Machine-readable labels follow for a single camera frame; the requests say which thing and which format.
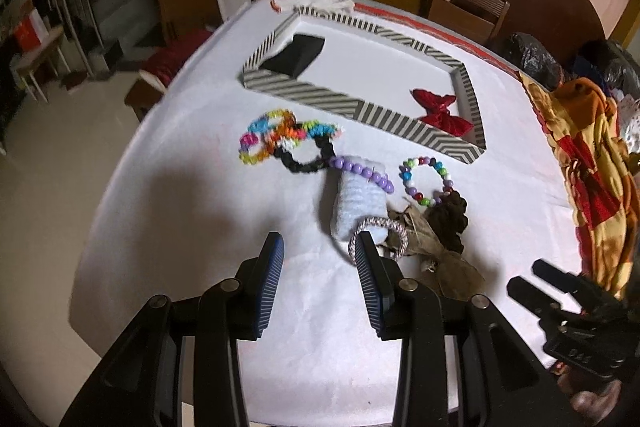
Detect round brown table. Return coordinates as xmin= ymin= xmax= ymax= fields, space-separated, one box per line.
xmin=469 ymin=0 xmax=609 ymax=64

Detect bunch of colourful coil hair ties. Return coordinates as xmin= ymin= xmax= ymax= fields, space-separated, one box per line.
xmin=238 ymin=108 xmax=347 ymax=166

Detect red cushion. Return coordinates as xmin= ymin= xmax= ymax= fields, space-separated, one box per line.
xmin=139 ymin=29 xmax=217 ymax=88

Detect silver rhinestone bracelet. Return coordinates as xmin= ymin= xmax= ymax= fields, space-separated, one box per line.
xmin=348 ymin=216 xmax=409 ymax=266

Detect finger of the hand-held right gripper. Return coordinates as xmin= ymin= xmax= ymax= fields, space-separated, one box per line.
xmin=532 ymin=259 xmax=587 ymax=297
xmin=506 ymin=276 xmax=562 ymax=324

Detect metal stair railing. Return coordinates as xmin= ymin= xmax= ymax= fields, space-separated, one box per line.
xmin=26 ymin=0 xmax=109 ymax=78

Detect orange patterned blanket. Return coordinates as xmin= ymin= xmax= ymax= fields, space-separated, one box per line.
xmin=519 ymin=74 xmax=640 ymax=303

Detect striped cardboard box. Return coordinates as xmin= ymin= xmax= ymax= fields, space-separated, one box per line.
xmin=242 ymin=5 xmax=488 ymax=166

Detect white knit glove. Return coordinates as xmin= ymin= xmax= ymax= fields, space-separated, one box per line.
xmin=270 ymin=0 xmax=357 ymax=16

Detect dark brown scrunchie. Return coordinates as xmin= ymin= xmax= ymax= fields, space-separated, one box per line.
xmin=429 ymin=191 xmax=469 ymax=254

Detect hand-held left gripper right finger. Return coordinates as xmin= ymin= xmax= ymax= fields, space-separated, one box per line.
xmin=356 ymin=231 xmax=591 ymax=427

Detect light blue fluffy scrunchie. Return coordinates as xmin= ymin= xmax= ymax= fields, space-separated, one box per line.
xmin=330 ymin=154 xmax=397 ymax=244

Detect red paper bag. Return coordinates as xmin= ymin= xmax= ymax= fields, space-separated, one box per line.
xmin=12 ymin=8 xmax=49 ymax=51

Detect multicolour bead bracelet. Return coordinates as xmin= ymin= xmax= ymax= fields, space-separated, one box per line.
xmin=398 ymin=156 xmax=456 ymax=208

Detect red shiny hair bow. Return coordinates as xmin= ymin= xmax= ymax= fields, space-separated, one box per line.
xmin=410 ymin=89 xmax=474 ymax=138

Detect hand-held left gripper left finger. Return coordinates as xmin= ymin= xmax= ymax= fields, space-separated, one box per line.
xmin=60 ymin=232 xmax=286 ymax=427

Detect purple bead bracelet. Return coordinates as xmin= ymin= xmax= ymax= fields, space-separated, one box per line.
xmin=328 ymin=155 xmax=396 ymax=196

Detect wooden chair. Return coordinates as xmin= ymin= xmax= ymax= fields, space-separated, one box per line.
xmin=426 ymin=0 xmax=512 ymax=46

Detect wooden stool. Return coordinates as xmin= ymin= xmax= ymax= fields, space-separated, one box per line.
xmin=124 ymin=71 xmax=169 ymax=124

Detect person's right hand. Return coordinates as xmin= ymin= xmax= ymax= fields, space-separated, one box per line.
xmin=555 ymin=367 xmax=627 ymax=425

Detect beige fabric hair bow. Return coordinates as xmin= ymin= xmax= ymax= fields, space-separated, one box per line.
xmin=377 ymin=201 xmax=487 ymax=299

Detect small white side table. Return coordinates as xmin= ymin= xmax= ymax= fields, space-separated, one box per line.
xmin=9 ymin=26 xmax=72 ymax=104

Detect black cloth headband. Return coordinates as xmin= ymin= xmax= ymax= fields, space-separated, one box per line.
xmin=259 ymin=34 xmax=326 ymax=78

